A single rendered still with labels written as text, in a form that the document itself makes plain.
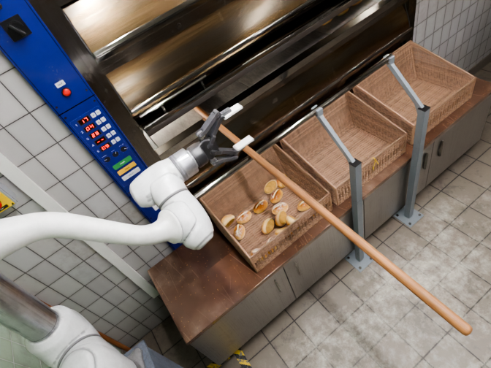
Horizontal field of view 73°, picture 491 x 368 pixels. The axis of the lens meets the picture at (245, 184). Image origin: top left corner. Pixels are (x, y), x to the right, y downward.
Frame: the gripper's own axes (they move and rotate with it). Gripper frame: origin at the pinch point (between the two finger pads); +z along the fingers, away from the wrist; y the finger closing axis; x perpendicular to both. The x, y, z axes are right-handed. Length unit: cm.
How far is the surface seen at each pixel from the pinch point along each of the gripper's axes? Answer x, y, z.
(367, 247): 46, 29, 6
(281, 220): -18, 85, 9
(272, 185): -41, 84, 21
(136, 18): -54, -26, -4
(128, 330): -54, 132, -104
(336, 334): 27, 149, -1
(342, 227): 35.7, 28.8, 5.5
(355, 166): 4, 54, 44
